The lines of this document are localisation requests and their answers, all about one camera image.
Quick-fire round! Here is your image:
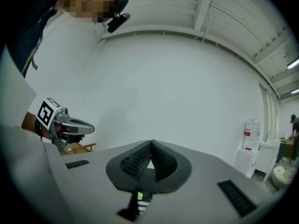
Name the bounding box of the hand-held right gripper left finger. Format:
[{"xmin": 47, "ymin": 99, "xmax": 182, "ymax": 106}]
[{"xmin": 44, "ymin": 139, "xmax": 152, "ymax": 224}]

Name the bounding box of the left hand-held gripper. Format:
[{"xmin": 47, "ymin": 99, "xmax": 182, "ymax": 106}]
[{"xmin": 36, "ymin": 97, "xmax": 95, "ymax": 153}]

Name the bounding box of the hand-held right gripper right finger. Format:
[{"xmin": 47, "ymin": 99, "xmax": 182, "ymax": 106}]
[{"xmin": 140, "ymin": 139, "xmax": 275, "ymax": 224}]

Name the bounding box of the person's left forearm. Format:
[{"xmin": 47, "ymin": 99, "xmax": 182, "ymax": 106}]
[{"xmin": 21, "ymin": 112, "xmax": 51, "ymax": 140}]

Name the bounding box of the person's left hand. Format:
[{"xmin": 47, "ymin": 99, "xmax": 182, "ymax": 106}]
[{"xmin": 54, "ymin": 125, "xmax": 86, "ymax": 145}]

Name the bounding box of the wooden side table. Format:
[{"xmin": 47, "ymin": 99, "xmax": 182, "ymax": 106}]
[{"xmin": 59, "ymin": 142, "xmax": 96, "ymax": 155}]

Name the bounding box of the orange sofa with striped blanket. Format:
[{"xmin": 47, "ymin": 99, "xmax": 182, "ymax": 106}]
[{"xmin": 136, "ymin": 191, "xmax": 152, "ymax": 216}]

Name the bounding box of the white water dispenser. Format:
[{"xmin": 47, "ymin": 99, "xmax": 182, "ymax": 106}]
[{"xmin": 233, "ymin": 145, "xmax": 260, "ymax": 178}]

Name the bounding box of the white cabinet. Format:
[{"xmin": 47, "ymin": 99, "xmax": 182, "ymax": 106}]
[{"xmin": 259, "ymin": 139, "xmax": 281, "ymax": 183}]

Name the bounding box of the clear water bottle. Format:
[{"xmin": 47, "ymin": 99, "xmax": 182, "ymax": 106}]
[{"xmin": 244, "ymin": 118, "xmax": 261, "ymax": 150}]

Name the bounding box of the egg shaped floor cushion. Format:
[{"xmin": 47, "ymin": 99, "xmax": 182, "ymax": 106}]
[{"xmin": 272, "ymin": 166, "xmax": 296, "ymax": 188}]

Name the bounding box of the person's black shirt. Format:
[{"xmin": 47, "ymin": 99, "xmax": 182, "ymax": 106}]
[{"xmin": 6, "ymin": 0, "xmax": 71, "ymax": 79}]

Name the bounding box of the person's head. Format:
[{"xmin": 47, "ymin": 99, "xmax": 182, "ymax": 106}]
[{"xmin": 56, "ymin": 0, "xmax": 129, "ymax": 24}]

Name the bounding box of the black head-worn camera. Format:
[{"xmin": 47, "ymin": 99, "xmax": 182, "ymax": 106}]
[{"xmin": 107, "ymin": 13, "xmax": 131, "ymax": 34}]

